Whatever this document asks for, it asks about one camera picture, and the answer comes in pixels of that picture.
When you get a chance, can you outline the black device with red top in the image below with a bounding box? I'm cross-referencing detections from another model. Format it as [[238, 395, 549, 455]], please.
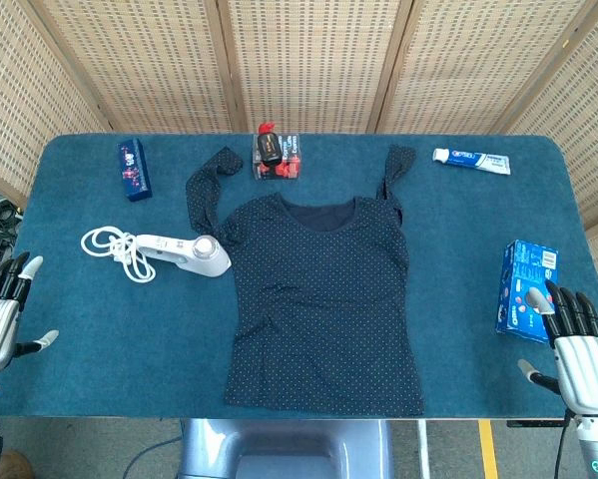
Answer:
[[257, 121, 283, 169]]

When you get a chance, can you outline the white handheld steamer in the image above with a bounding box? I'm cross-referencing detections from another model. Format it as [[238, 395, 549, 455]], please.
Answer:
[[136, 233, 232, 278]]

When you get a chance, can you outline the brown shoe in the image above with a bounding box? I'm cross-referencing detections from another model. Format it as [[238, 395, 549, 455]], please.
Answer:
[[1, 448, 33, 479]]

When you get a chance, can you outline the teal carpet table mat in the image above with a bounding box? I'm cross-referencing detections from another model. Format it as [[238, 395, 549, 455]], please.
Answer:
[[0, 132, 598, 420]]

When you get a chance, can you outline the clear box with red print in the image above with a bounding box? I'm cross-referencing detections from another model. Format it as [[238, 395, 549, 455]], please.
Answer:
[[251, 133, 304, 182]]

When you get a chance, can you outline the white blue toothpaste tube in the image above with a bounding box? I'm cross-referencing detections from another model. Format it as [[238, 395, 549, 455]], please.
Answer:
[[431, 147, 512, 177]]

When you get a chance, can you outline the black bracket under table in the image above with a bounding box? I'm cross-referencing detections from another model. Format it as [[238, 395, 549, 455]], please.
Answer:
[[506, 419, 568, 429]]

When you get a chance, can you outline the white steamer power cord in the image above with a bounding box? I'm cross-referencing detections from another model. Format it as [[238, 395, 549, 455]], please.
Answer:
[[80, 225, 158, 285]]

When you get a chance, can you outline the blue Oreo cookie box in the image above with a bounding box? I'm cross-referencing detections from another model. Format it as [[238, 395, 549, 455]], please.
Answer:
[[494, 239, 560, 345]]

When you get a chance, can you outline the blue polka dot shirt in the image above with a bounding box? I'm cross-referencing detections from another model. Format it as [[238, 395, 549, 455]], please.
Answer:
[[185, 144, 425, 418]]

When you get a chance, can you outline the woven folding screen panel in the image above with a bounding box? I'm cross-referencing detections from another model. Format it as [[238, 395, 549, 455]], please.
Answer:
[[28, 0, 248, 135], [497, 0, 598, 320], [0, 0, 113, 211], [216, 0, 414, 135], [365, 0, 598, 135]]

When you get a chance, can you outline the dark blue patterned box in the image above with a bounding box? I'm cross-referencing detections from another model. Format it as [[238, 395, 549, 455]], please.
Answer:
[[117, 138, 154, 203]]

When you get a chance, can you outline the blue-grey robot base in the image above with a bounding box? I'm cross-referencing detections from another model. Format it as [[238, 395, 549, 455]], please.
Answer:
[[177, 417, 395, 479]]

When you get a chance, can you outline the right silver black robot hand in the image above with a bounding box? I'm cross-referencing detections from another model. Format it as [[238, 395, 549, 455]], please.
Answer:
[[516, 278, 598, 415]]

